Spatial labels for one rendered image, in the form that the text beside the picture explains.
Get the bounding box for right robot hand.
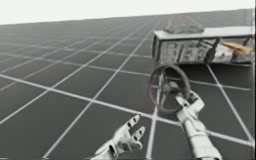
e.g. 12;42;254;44
175;90;206;123

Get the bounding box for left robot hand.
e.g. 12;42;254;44
106;114;147;157

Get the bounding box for dark steering wheel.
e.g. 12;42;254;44
147;63;192;116

